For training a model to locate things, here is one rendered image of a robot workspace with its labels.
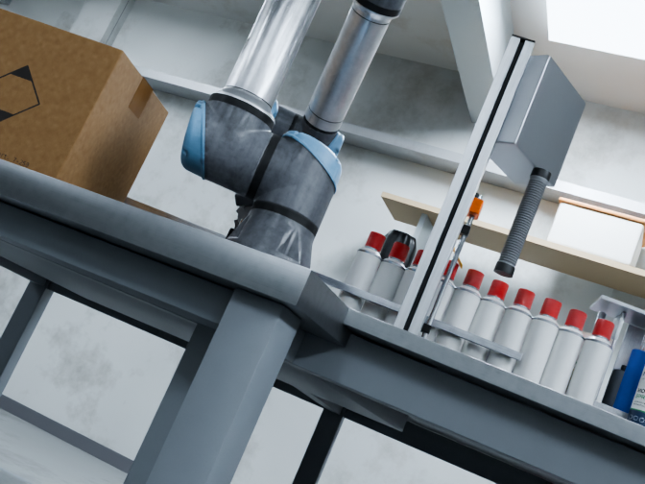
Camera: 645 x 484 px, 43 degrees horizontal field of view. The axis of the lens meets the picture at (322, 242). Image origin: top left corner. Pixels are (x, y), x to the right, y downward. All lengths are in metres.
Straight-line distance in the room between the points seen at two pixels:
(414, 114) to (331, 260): 1.07
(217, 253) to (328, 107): 0.78
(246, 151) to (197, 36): 4.81
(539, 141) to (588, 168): 3.40
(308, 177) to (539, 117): 0.48
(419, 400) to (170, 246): 0.33
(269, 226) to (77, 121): 0.35
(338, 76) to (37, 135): 0.55
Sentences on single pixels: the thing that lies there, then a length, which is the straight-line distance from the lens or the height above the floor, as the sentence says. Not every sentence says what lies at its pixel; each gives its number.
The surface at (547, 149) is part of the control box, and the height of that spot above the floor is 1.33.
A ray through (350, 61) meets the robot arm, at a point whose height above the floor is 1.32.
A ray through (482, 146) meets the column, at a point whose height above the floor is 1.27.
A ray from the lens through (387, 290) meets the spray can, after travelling 1.59.
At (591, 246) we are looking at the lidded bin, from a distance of 4.27.
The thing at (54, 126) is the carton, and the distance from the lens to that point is 1.39.
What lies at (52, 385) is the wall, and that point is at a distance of 5.59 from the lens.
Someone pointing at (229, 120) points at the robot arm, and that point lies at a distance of 1.32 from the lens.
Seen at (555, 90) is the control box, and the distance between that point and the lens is 1.61.
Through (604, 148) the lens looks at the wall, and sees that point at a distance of 5.02.
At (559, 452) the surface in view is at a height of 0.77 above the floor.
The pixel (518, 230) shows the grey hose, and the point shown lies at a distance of 1.52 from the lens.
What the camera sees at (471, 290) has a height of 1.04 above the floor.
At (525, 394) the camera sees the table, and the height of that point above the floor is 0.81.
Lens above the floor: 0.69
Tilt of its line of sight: 12 degrees up
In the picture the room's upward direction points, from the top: 24 degrees clockwise
